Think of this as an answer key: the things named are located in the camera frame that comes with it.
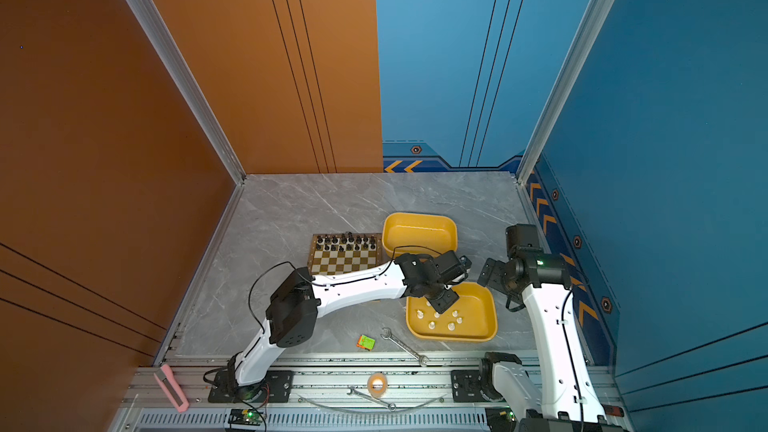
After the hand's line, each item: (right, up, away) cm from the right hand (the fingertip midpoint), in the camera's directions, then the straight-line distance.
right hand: (499, 285), depth 74 cm
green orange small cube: (-34, -16, +4) cm, 38 cm away
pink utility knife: (-81, -25, -1) cm, 85 cm away
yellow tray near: (-4, -12, +10) cm, 16 cm away
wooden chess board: (-46, +4, +23) cm, 51 cm away
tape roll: (-31, -26, -1) cm, 41 cm away
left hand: (-11, -5, +8) cm, 14 cm away
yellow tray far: (-18, +10, +29) cm, 36 cm away
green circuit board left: (-62, -31, -3) cm, 69 cm away
